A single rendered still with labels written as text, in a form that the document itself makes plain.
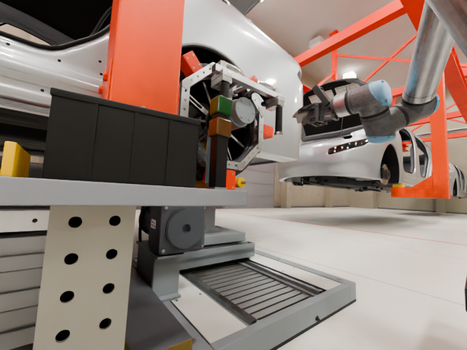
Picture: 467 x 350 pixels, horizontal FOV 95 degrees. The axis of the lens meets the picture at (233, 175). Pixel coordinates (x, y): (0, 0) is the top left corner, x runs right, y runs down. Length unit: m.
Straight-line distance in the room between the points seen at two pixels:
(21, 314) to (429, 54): 1.16
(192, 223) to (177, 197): 0.44
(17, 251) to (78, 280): 0.28
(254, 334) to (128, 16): 0.86
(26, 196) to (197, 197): 0.20
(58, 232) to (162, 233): 0.45
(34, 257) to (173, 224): 0.34
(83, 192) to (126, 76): 0.35
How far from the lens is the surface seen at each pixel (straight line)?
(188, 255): 1.08
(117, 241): 0.36
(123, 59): 0.62
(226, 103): 0.51
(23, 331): 0.68
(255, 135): 1.35
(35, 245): 0.63
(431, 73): 0.91
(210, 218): 1.26
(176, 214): 0.75
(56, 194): 0.32
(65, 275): 0.37
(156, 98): 0.60
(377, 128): 0.93
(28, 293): 0.65
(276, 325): 0.77
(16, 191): 0.32
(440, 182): 4.31
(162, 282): 0.85
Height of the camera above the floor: 0.44
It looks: 5 degrees up
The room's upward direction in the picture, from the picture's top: 2 degrees clockwise
